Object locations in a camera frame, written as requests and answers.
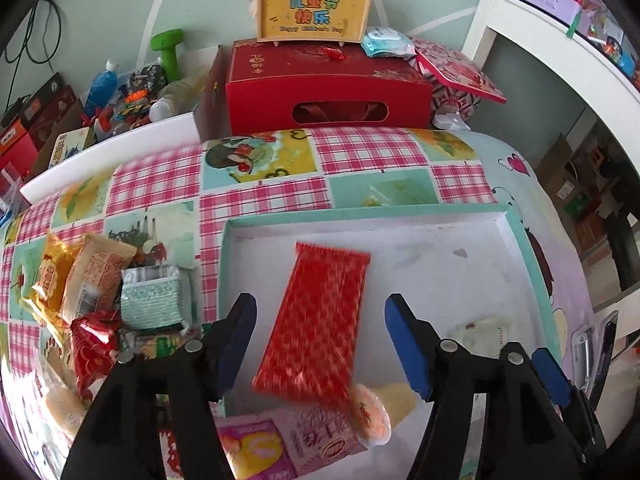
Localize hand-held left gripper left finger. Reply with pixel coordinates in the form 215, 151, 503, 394
60, 293, 257, 480

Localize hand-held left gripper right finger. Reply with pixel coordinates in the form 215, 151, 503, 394
385, 293, 586, 480

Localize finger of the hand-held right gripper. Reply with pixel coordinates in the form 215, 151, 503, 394
531, 347, 572, 407

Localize red patterned snack packet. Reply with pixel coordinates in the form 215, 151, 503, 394
252, 241, 372, 406

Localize white tray with teal rim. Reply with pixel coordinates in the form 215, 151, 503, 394
217, 205, 557, 421

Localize orange beige snack packet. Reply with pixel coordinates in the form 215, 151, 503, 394
59, 235, 138, 326

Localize yellow translucent snack packet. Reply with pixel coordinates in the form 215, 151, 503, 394
31, 232, 87, 313

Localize pale snack packet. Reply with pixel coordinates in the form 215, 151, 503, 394
444, 316, 512, 357

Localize green white snack packet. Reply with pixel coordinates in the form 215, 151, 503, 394
124, 331, 201, 361

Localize orange jelly cup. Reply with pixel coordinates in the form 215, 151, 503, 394
349, 382, 392, 447

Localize green striped snack packet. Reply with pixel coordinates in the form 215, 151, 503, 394
120, 264, 194, 333

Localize pink snack box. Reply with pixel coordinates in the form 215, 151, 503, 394
214, 402, 372, 480

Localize red round-print candy packet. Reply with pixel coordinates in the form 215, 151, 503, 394
70, 310, 123, 403

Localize black chair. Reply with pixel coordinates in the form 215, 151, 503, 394
597, 157, 640, 292

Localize pink checkered printed tablecloth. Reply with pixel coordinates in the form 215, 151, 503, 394
0, 127, 597, 480

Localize pale bread packet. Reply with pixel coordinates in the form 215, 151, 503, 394
41, 385, 90, 437

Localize brown cardboard boxes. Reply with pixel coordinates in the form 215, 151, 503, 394
535, 132, 608, 253

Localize white foam board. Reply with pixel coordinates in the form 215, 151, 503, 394
20, 112, 202, 204

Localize crumpled white plastic bag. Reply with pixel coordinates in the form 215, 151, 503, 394
432, 111, 474, 132

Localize red white patterned box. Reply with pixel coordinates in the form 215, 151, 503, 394
430, 80, 482, 122

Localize colorful small toys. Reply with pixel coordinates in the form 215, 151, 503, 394
82, 100, 152, 140

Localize white box with blue print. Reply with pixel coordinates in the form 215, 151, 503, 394
49, 127, 97, 169

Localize clear plastic bottle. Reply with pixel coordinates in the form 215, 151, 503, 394
149, 72, 213, 122

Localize large red gift box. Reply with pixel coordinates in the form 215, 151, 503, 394
224, 39, 434, 137

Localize red patterned box lid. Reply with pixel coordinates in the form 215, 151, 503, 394
414, 40, 507, 106

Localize dark patterned pouch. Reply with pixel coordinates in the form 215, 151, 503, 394
121, 64, 168, 111

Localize blue plastic bottle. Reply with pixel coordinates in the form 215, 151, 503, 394
82, 59, 122, 119

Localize stack of red cartons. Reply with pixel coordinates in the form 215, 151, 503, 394
0, 72, 83, 178

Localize green dumbbell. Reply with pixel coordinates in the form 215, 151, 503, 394
151, 29, 187, 84

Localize blue wet wipes pack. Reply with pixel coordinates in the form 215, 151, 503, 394
361, 26, 417, 59

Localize white table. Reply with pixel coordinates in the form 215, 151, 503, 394
461, 0, 640, 211

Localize colorful clutter pile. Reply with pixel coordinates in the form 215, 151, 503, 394
565, 0, 640, 88

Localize yellow gift case with handle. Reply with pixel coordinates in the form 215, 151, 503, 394
244, 0, 374, 47

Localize black cable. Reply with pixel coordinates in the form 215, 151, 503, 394
4, 0, 63, 116

